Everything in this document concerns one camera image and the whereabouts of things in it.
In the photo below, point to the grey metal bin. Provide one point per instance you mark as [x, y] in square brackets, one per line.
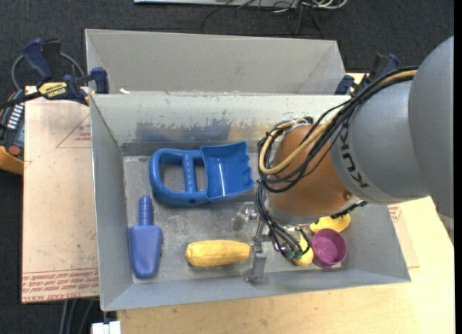
[216, 73]

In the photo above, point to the brown cardboard board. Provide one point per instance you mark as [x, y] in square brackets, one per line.
[57, 199]

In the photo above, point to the yellow toy corn cob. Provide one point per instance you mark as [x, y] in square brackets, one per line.
[216, 253]

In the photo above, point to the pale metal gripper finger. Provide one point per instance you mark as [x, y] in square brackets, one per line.
[245, 217]
[257, 262]

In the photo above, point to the yellow toy banana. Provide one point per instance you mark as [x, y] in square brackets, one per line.
[332, 222]

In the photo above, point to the purple cup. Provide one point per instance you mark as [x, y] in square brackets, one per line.
[326, 249]

